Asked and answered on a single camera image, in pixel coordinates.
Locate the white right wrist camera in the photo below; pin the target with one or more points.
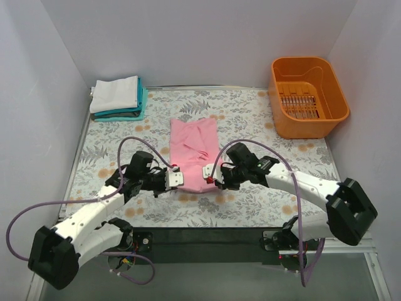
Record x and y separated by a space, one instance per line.
209 172

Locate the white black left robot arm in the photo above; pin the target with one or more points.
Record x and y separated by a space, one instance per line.
59 252

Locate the orange plastic basket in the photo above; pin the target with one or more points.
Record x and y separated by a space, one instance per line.
306 98

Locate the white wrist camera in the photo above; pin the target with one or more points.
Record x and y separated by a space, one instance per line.
209 172
174 178

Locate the pink t shirt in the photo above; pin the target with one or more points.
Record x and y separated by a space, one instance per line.
194 145

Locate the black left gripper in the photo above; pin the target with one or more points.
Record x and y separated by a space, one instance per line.
161 182

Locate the floral patterned table mat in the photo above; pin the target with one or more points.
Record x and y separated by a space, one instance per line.
240 114

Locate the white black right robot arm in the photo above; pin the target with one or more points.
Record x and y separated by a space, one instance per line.
347 212

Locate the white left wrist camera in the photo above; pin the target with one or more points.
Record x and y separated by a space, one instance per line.
174 178

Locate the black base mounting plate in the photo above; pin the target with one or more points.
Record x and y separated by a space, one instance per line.
215 245

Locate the dark folded t shirt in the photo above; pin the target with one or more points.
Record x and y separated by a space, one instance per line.
116 115

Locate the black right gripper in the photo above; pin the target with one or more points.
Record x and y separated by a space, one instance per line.
223 177

